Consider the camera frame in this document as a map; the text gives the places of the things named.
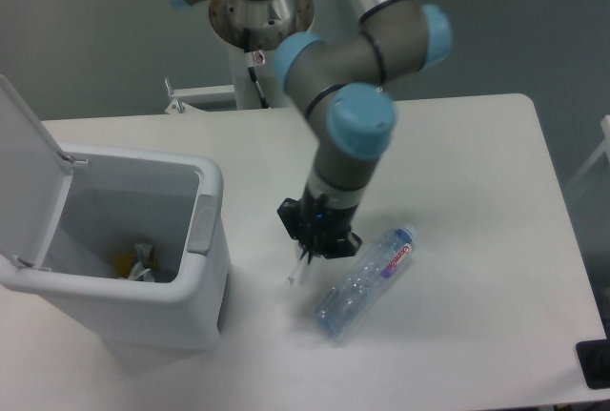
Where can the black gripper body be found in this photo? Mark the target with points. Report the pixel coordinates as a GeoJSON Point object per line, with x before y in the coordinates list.
{"type": "Point", "coordinates": [324, 219]}

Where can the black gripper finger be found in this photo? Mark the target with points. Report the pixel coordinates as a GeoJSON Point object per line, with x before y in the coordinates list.
{"type": "Point", "coordinates": [296, 225]}
{"type": "Point", "coordinates": [331, 247]}

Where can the clear plastic water bottle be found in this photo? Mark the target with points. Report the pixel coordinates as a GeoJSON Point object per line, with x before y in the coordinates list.
{"type": "Point", "coordinates": [365, 281]}

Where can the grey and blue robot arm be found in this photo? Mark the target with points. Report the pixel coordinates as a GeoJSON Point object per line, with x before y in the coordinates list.
{"type": "Point", "coordinates": [338, 89]}

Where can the yellow and white trash pieces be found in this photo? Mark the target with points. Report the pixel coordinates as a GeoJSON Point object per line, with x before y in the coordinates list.
{"type": "Point", "coordinates": [142, 264]}

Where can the white plastic trash can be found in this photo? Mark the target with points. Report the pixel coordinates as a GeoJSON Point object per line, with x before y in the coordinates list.
{"type": "Point", "coordinates": [67, 210]}

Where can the black device at table edge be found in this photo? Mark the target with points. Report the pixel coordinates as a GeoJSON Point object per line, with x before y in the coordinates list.
{"type": "Point", "coordinates": [593, 358]}

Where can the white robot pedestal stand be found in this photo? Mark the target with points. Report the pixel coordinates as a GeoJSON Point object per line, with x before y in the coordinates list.
{"type": "Point", "coordinates": [252, 77]}

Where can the white frame at right edge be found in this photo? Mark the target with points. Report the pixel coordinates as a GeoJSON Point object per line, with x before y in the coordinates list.
{"type": "Point", "coordinates": [593, 163]}

